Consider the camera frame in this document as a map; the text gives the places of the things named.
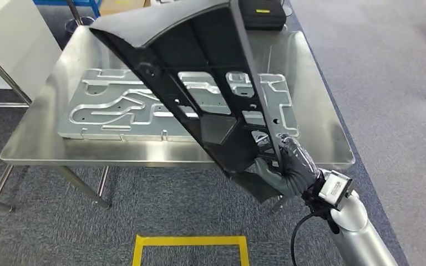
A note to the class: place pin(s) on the chrome stanchion post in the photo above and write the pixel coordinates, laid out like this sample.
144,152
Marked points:
74,11

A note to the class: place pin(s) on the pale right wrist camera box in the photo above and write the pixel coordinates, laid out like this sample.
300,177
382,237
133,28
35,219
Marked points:
334,189

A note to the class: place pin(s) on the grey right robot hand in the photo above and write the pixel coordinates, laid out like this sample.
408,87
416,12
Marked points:
297,172

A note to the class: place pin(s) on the stamped grey metal plate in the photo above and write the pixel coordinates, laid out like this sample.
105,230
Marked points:
99,106

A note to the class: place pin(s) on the stainless steel workbench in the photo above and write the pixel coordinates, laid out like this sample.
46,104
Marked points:
33,147

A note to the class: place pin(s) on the white cabinet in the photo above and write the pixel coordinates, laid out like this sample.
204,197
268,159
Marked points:
14,44

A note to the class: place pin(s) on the black plastic plate frame part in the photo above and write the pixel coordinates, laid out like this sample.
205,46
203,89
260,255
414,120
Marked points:
169,25

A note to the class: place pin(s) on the blue metal cart frame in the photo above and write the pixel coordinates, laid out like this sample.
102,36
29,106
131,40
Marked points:
51,1

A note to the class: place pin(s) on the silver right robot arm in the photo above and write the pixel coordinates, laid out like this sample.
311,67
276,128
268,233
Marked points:
356,238

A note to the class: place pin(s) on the black box with yellow label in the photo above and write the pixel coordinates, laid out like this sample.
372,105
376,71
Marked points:
262,20

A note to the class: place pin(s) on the brown cardboard box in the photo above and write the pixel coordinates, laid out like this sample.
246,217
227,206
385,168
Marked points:
121,5

